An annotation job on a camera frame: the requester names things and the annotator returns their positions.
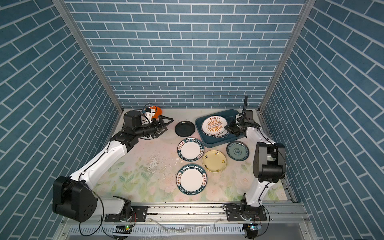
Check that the aluminium front rail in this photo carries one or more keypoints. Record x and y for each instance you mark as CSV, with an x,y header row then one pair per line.
x,y
277,220

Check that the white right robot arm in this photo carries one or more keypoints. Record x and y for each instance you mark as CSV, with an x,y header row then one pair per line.
x,y
269,165

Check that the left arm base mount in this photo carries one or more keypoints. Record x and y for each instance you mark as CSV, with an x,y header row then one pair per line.
x,y
120,210

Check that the yellow floral plate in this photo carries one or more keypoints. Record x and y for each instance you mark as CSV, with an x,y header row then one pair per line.
x,y
214,161

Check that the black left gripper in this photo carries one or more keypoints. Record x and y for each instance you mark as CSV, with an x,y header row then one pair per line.
x,y
157,128

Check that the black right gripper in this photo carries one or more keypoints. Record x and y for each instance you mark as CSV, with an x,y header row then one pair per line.
x,y
230,128

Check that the teal plastic bin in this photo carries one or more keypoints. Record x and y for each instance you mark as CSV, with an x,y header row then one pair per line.
x,y
211,142

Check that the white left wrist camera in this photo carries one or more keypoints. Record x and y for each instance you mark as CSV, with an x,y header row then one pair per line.
x,y
150,113

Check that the orange sunburst plate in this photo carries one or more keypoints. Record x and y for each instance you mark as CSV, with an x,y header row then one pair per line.
x,y
214,125

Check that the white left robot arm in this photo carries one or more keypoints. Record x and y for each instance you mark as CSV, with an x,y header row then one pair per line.
x,y
74,197

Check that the green rim plate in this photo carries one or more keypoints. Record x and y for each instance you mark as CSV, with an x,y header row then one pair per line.
x,y
190,149
222,135
191,179

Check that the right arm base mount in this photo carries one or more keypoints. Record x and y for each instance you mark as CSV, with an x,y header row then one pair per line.
x,y
246,211

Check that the black plate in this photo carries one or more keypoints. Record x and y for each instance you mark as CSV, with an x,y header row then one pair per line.
x,y
185,129

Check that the green blue floral plate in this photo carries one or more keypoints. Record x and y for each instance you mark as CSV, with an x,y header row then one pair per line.
x,y
237,151

